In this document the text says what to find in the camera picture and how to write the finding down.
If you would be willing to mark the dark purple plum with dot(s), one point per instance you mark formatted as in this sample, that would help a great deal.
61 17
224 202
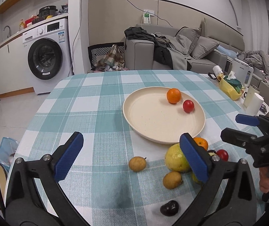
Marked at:
169 209

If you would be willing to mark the grey crumpled blanket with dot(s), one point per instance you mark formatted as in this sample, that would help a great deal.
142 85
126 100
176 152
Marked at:
256 58

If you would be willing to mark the red cherry tomato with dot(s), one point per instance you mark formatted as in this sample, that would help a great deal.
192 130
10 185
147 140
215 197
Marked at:
188 106
223 154

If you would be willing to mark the grey cushion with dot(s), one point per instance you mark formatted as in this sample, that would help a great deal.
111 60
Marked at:
191 34
204 47

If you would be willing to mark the white washing machine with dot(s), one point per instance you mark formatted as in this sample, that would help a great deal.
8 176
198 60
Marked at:
48 55

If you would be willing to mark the white wall phone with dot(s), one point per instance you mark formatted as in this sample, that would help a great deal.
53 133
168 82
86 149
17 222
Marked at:
147 14

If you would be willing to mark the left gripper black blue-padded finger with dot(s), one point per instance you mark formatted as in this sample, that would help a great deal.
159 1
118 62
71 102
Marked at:
227 196
24 205

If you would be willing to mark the yellow plastic bag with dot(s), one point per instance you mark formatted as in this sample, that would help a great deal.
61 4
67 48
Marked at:
234 93

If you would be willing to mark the grey sofa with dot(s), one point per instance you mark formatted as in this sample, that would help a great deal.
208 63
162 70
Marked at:
230 45

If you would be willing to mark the plaid cloth on chair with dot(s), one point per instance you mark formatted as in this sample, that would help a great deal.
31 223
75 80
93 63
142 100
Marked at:
112 61

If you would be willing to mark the black mesh chair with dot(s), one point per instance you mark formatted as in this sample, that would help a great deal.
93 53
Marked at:
97 51

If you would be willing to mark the black clothes pile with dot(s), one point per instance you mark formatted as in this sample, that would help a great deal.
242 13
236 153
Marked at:
145 51

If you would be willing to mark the grey cushion front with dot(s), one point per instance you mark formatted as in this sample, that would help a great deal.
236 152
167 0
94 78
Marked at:
204 47

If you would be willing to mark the white cup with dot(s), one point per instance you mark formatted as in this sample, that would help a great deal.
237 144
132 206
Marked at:
249 94

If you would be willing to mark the yellow-green passion fruit large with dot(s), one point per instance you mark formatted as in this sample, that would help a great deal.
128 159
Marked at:
175 160

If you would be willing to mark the orange mandarin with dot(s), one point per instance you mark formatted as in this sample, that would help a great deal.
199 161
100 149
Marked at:
201 142
173 96

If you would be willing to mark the tan longan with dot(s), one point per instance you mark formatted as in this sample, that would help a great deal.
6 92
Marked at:
137 164
172 180

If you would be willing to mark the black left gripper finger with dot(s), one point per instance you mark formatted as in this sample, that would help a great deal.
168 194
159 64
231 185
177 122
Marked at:
253 145

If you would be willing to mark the orange mandarin on plate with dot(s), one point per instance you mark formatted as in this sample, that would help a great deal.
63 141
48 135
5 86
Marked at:
173 96

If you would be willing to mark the person's right hand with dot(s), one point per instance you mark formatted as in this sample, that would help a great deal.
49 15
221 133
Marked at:
264 179

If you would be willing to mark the white snack bottle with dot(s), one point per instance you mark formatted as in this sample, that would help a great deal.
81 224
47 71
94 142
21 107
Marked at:
218 72

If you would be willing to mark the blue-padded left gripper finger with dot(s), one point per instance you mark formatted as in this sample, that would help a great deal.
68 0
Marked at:
261 121

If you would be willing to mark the white paper roll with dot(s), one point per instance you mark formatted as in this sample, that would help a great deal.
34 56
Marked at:
254 105

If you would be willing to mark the cream round plate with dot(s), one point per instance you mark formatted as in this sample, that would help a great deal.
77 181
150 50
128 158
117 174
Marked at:
150 115

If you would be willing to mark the grey cushion back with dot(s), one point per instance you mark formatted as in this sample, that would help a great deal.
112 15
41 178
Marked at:
191 34

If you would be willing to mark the black pressure cooker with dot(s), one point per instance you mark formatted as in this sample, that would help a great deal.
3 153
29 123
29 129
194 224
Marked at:
46 11

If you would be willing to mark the white heater appliance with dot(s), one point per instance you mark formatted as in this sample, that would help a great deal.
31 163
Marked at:
243 72

